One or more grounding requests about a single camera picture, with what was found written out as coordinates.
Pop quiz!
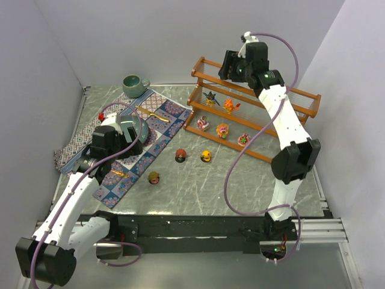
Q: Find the orange wooden two-tier shelf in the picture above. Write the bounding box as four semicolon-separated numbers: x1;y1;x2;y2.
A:
183;56;322;165

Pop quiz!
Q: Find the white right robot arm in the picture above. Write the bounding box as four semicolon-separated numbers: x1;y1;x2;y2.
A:
218;42;321;222

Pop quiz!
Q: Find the pink bear clover toy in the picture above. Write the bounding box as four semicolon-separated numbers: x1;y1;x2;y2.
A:
237;133;251;148

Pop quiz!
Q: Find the red-haired figurine toy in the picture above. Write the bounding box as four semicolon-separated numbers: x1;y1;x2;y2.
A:
175;149;186;163

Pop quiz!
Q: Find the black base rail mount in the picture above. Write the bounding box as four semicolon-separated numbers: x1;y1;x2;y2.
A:
45;213;334;263

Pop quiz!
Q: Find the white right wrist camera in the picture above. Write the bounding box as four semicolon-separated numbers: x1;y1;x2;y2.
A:
238;31;259;58

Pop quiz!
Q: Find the teal ceramic plate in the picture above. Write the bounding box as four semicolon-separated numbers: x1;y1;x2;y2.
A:
120;114;150;144

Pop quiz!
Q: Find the green ceramic mug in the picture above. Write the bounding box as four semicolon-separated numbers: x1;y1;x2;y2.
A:
122;75;150;99

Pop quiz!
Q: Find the olive-hat figurine toy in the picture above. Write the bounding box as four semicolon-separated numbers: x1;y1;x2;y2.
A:
148;172;160;184

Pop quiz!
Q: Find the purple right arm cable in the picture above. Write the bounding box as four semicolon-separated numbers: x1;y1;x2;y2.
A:
224;31;301;264

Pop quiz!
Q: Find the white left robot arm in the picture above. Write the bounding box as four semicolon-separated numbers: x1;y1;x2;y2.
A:
15;122;144;287

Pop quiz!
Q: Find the patterned table runner cloth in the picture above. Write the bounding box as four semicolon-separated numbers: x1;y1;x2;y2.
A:
54;88;193;210

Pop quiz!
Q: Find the pink sunflower pig toy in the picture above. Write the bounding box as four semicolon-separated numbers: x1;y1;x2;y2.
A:
216;123;229;139

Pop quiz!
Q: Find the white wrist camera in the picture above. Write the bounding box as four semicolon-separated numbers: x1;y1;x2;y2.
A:
100;113;123;134
238;31;259;58

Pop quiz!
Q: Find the gold butter knife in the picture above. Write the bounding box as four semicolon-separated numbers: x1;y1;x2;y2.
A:
135;105;170;122

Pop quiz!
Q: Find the gold fork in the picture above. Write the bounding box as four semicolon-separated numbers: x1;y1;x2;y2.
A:
111;170;129;178

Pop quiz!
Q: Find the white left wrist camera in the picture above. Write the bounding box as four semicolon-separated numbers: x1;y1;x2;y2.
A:
100;113;123;134

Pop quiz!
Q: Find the strawberry cake toy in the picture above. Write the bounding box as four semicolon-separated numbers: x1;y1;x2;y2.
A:
197;116;209;131

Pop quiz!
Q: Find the orange fox figurine toy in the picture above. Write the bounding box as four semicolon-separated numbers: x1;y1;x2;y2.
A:
223;99;241;114

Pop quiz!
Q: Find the yellow duck figurine toy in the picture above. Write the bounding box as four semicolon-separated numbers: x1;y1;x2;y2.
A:
200;150;212;163

